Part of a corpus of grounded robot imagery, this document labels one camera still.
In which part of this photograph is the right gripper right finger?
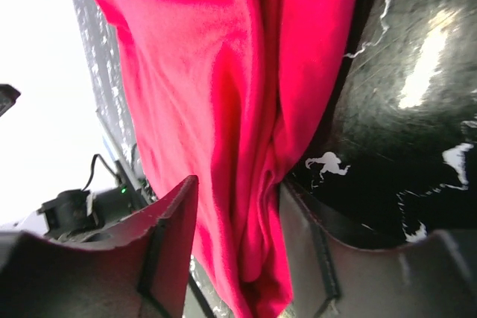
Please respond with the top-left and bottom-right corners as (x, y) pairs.
(279, 180), (476, 317)

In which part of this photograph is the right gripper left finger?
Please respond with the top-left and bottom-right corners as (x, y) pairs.
(1, 176), (198, 317)

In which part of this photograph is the red t shirt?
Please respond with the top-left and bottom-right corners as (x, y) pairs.
(95, 0), (355, 317)

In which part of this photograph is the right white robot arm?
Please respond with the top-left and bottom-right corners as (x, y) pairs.
(1, 171), (476, 317)

